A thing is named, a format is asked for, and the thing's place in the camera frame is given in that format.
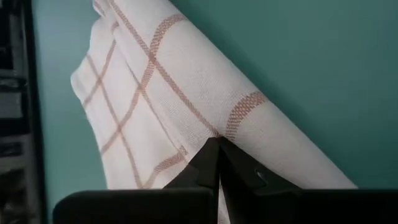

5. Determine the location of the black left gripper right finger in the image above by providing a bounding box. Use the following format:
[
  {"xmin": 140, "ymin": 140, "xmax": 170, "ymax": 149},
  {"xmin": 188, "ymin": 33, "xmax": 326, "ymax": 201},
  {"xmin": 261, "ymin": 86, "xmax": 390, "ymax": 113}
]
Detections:
[{"xmin": 219, "ymin": 136, "xmax": 301, "ymax": 224}]

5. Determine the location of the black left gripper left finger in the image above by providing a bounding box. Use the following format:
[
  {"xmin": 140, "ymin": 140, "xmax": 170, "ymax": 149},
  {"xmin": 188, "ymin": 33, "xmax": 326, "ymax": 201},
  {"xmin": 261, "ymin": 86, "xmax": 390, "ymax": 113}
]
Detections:
[{"xmin": 163, "ymin": 136, "xmax": 222, "ymax": 224}]

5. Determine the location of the white red-checked towel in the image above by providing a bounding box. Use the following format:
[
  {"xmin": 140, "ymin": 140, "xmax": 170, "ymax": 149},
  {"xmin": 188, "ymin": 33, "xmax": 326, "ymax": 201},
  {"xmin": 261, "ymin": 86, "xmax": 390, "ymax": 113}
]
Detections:
[{"xmin": 70, "ymin": 0, "xmax": 358, "ymax": 224}]

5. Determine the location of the green table mat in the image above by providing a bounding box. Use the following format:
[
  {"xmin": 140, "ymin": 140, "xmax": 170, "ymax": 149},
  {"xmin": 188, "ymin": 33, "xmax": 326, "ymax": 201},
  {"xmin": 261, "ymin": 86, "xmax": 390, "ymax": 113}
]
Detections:
[{"xmin": 30, "ymin": 0, "xmax": 398, "ymax": 224}]

